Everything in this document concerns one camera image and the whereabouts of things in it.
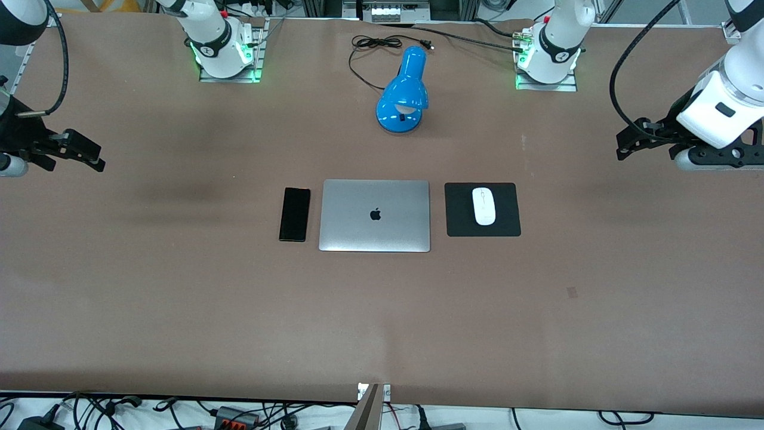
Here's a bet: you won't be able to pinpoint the silver laptop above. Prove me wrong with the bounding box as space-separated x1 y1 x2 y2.
318 179 431 253

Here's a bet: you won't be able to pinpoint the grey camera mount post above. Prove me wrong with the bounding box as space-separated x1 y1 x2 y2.
346 383 392 430

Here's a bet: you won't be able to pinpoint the black power adapter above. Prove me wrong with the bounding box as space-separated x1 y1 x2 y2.
18 412 63 430

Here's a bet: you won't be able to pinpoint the white computer mouse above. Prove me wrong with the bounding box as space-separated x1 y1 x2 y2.
472 187 497 226

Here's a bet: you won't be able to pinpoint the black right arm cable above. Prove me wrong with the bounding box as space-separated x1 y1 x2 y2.
18 0 69 117

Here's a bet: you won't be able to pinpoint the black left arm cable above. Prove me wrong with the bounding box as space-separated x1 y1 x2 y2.
609 0 682 144

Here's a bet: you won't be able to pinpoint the blue desk lamp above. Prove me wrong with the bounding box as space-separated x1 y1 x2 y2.
375 45 430 134

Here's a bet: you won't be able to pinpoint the black smartphone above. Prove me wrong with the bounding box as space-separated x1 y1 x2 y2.
279 187 312 242

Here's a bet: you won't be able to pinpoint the grey connector box orange levers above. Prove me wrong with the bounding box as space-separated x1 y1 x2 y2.
212 406 260 430

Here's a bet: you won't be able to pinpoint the black cable loop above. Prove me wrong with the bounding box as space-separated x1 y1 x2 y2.
599 410 655 426

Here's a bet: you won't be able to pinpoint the black lamp power cord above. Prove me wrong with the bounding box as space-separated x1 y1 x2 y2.
348 35 435 91

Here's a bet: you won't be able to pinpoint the black mouse pad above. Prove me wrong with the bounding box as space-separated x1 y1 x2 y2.
445 182 522 238

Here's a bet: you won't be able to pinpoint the white power strip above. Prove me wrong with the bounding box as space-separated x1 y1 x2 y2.
370 3 430 23

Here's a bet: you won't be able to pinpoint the black cable to arm base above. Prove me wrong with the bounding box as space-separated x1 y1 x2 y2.
379 23 526 53

